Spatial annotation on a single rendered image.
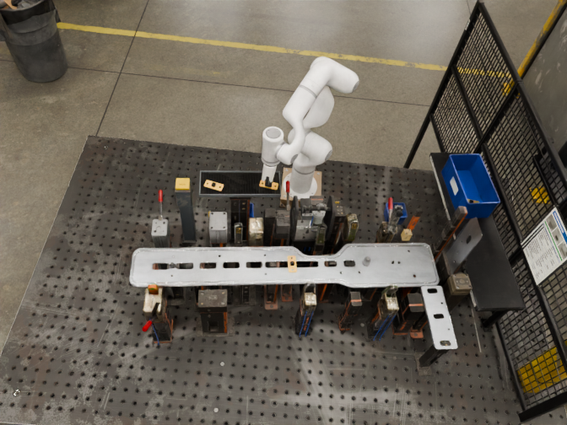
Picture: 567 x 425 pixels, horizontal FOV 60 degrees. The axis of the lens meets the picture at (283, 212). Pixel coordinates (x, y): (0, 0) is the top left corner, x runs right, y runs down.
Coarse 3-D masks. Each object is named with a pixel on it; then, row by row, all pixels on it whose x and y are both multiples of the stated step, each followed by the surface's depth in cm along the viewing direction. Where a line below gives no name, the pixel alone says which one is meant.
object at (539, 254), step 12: (552, 216) 196; (540, 228) 204; (552, 228) 196; (564, 228) 189; (528, 240) 212; (540, 240) 204; (552, 240) 197; (564, 240) 189; (528, 252) 212; (540, 252) 204; (552, 252) 197; (564, 252) 189; (528, 264) 212; (540, 264) 204; (552, 264) 197; (564, 264) 189; (540, 276) 204
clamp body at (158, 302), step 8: (160, 288) 202; (144, 296) 200; (152, 296) 200; (160, 296) 200; (144, 304) 198; (152, 304) 198; (160, 304) 199; (144, 312) 197; (152, 312) 198; (160, 312) 198; (168, 312) 221; (160, 320) 204; (168, 320) 219; (152, 328) 214; (160, 328) 215; (168, 328) 219; (160, 336) 221; (168, 336) 222; (152, 344) 225
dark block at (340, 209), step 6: (336, 204) 227; (342, 204) 227; (336, 210) 225; (342, 210) 225; (336, 216) 223; (342, 216) 223; (336, 222) 227; (342, 222) 228; (336, 228) 233; (336, 234) 237; (330, 240) 242; (336, 240) 242; (324, 246) 253; (330, 246) 247; (324, 252) 253; (330, 252) 252
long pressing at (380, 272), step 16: (144, 256) 217; (160, 256) 217; (176, 256) 218; (192, 256) 219; (208, 256) 219; (224, 256) 220; (240, 256) 221; (256, 256) 221; (272, 256) 222; (304, 256) 223; (320, 256) 224; (336, 256) 224; (352, 256) 225; (384, 256) 227; (400, 256) 227; (416, 256) 228; (432, 256) 229; (144, 272) 212; (160, 272) 213; (176, 272) 214; (192, 272) 214; (208, 272) 215; (224, 272) 215; (240, 272) 216; (256, 272) 217; (272, 272) 217; (288, 272) 218; (304, 272) 219; (320, 272) 219; (336, 272) 220; (352, 272) 221; (368, 272) 221; (384, 272) 222; (400, 272) 223; (416, 272) 223; (432, 272) 224
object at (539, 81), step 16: (560, 0) 378; (560, 16) 381; (544, 32) 398; (560, 32) 378; (544, 48) 400; (560, 48) 375; (528, 64) 421; (544, 64) 396; (560, 64) 373; (512, 80) 444; (528, 80) 420; (544, 80) 394; (560, 80) 370; (544, 96) 392; (560, 96) 369; (528, 112) 415; (544, 112) 391; (560, 112) 368; (560, 128) 368; (560, 144) 365; (544, 192) 378
